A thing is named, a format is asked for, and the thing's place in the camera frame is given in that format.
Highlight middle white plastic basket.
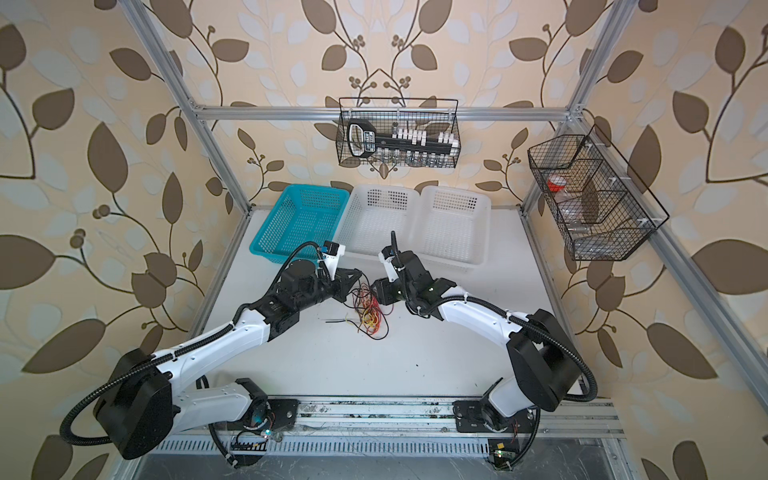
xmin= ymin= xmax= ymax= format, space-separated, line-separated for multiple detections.
xmin=333 ymin=185 xmax=420 ymax=258

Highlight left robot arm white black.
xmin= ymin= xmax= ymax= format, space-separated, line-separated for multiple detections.
xmin=59 ymin=242 xmax=363 ymax=460

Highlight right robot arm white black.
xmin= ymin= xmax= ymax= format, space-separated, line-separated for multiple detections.
xmin=372 ymin=231 xmax=598 ymax=432

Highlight black tool with vials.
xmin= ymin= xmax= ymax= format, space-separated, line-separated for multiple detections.
xmin=345 ymin=120 xmax=461 ymax=158

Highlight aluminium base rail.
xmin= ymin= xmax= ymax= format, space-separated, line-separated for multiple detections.
xmin=128 ymin=395 xmax=625 ymax=457

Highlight side black wire basket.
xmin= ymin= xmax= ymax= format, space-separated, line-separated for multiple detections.
xmin=527 ymin=125 xmax=670 ymax=261

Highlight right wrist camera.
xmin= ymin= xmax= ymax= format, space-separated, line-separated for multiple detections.
xmin=378 ymin=250 xmax=398 ymax=282

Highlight aluminium frame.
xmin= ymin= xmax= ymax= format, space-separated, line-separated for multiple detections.
xmin=120 ymin=1 xmax=767 ymax=406

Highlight red capped item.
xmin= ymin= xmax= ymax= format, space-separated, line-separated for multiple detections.
xmin=547 ymin=174 xmax=567 ymax=193

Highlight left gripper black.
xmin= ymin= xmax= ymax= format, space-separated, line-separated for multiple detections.
xmin=294 ymin=265 xmax=362 ymax=314

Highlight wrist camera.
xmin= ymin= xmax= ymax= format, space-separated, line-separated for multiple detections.
xmin=321 ymin=241 xmax=345 ymax=267
xmin=378 ymin=250 xmax=398 ymax=282

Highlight white plastic basket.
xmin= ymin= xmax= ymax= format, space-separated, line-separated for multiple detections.
xmin=333 ymin=185 xmax=420 ymax=258
xmin=408 ymin=186 xmax=492 ymax=269

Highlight teal plastic basket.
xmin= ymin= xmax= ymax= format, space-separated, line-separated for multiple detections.
xmin=249 ymin=185 xmax=350 ymax=264

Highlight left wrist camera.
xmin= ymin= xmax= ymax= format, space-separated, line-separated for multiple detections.
xmin=321 ymin=241 xmax=345 ymax=267

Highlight right white plastic basket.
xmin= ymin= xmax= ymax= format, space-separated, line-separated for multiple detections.
xmin=408 ymin=186 xmax=492 ymax=269

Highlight back black wire basket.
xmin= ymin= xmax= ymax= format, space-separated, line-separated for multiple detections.
xmin=335 ymin=95 xmax=462 ymax=169

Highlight red wires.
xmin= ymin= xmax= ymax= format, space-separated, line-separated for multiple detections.
xmin=350 ymin=281 xmax=391 ymax=341

